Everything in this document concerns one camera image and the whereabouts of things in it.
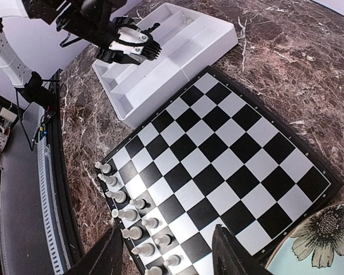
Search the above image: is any white chess queen piece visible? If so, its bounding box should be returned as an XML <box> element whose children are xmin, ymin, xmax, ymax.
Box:
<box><xmin>131</xmin><ymin>243</ymin><xmax>155</xmax><ymax>257</ymax></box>

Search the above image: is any pile of black chess pieces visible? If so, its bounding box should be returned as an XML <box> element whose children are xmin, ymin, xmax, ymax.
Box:
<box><xmin>143</xmin><ymin>23</ymin><xmax>161</xmax><ymax>35</ymax></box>

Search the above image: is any black and grey chessboard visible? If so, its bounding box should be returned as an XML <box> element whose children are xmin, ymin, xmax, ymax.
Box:
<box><xmin>100</xmin><ymin>67</ymin><xmax>342</xmax><ymax>274</ymax></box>

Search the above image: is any white chess rook piece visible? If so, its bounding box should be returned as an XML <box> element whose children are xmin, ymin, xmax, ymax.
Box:
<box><xmin>97</xmin><ymin>174</ymin><xmax>118</xmax><ymax>186</ymax></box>

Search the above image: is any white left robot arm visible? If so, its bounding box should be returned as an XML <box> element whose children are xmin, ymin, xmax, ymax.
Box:
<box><xmin>0</xmin><ymin>1</ymin><xmax>142</xmax><ymax>98</ymax></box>

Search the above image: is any pile of white chess pieces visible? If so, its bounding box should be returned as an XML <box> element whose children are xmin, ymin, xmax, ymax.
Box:
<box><xmin>182</xmin><ymin>16</ymin><xmax>193</xmax><ymax>25</ymax></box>

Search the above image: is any white chess pawn piece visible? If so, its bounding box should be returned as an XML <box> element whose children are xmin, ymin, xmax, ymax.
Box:
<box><xmin>105</xmin><ymin>190</ymin><xmax>127</xmax><ymax>203</ymax></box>

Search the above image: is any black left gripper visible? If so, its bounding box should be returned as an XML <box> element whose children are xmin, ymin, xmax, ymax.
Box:
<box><xmin>57</xmin><ymin>11</ymin><xmax>144</xmax><ymax>66</ymax></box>

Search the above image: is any white slotted cable duct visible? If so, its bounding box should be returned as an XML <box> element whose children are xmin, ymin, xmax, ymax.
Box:
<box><xmin>37</xmin><ymin>139</ymin><xmax>70</xmax><ymax>274</ymax></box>

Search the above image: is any white plastic parts tray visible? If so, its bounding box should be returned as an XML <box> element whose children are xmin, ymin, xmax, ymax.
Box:
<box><xmin>92</xmin><ymin>3</ymin><xmax>238</xmax><ymax>129</ymax></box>

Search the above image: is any white chess king piece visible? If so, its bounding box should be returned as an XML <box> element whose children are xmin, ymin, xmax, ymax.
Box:
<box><xmin>122</xmin><ymin>226</ymin><xmax>143</xmax><ymax>240</ymax></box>

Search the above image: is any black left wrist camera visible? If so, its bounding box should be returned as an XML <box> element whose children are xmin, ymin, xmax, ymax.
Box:
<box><xmin>108</xmin><ymin>17</ymin><xmax>162</xmax><ymax>61</ymax></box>

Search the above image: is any black front rail base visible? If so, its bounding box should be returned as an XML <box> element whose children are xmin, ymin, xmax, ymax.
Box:
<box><xmin>44</xmin><ymin>69</ymin><xmax>84</xmax><ymax>270</ymax></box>

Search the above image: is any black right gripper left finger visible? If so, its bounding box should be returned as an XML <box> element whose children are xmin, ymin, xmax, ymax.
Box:
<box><xmin>64</xmin><ymin>227</ymin><xmax>123</xmax><ymax>275</ymax></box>

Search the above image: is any white chess knight piece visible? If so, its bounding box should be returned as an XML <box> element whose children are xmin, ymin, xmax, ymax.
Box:
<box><xmin>144</xmin><ymin>266</ymin><xmax>163</xmax><ymax>275</ymax></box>

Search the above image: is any light blue flower plate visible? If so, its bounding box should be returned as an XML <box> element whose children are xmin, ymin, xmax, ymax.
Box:
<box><xmin>265</xmin><ymin>203</ymin><xmax>344</xmax><ymax>274</ymax></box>

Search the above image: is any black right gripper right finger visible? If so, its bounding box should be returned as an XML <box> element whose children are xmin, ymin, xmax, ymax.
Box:
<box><xmin>212</xmin><ymin>225</ymin><xmax>271</xmax><ymax>275</ymax></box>

